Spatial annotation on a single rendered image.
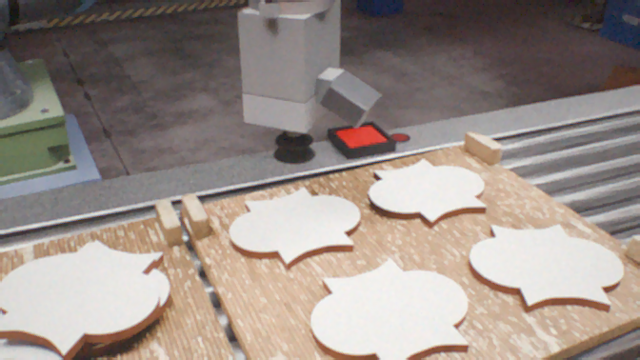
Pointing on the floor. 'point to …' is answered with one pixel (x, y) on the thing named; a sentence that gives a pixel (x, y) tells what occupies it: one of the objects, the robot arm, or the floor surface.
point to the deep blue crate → (622, 23)
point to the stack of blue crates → (380, 7)
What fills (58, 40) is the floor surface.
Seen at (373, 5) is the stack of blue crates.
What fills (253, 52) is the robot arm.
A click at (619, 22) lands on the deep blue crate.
